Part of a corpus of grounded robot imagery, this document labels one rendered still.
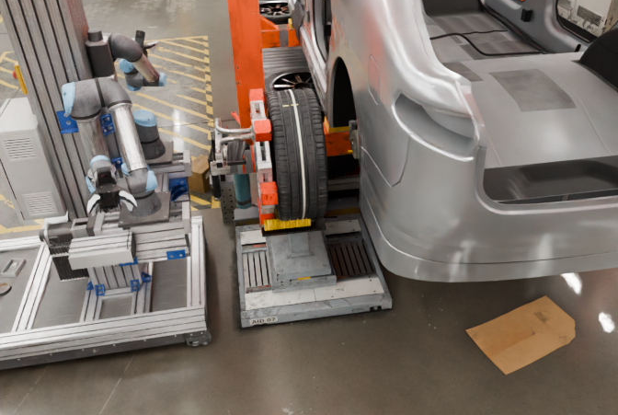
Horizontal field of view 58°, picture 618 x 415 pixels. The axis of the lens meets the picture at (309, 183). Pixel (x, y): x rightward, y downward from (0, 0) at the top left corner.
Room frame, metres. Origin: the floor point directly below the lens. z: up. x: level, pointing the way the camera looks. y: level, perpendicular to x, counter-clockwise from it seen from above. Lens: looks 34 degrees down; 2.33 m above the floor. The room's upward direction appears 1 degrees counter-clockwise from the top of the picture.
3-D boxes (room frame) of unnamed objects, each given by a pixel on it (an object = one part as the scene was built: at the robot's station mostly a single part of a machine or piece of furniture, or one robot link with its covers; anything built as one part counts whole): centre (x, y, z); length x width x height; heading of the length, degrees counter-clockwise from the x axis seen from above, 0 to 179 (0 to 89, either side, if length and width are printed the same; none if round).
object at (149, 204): (2.04, 0.76, 0.87); 0.15 x 0.15 x 0.10
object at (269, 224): (2.29, 0.12, 0.51); 0.29 x 0.06 x 0.06; 98
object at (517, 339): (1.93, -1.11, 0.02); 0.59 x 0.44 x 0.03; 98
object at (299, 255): (2.42, 0.07, 0.32); 0.40 x 0.30 x 0.28; 8
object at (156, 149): (2.53, 0.84, 0.87); 0.15 x 0.15 x 0.10
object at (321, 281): (2.46, 0.07, 0.13); 0.50 x 0.36 x 0.10; 8
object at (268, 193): (2.08, 0.19, 0.85); 0.09 x 0.08 x 0.07; 8
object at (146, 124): (2.53, 0.84, 0.98); 0.13 x 0.12 x 0.14; 85
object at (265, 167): (2.39, 0.24, 0.85); 0.54 x 0.07 x 0.54; 8
